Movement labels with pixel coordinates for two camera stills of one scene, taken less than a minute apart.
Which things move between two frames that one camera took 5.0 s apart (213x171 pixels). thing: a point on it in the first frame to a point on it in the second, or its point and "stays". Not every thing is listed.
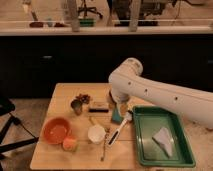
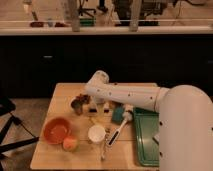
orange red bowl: x=54 y=130 stays
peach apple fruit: x=70 y=144 stays
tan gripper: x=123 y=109 to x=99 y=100
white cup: x=97 y=134 stays
